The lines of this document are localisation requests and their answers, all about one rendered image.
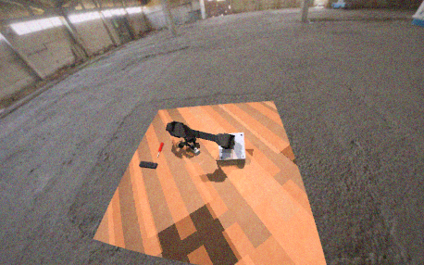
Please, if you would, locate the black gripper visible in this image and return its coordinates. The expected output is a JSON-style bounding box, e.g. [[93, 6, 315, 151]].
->
[[178, 137, 196, 149]]

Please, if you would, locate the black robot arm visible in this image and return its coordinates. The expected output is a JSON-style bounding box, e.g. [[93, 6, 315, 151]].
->
[[166, 120, 235, 149]]

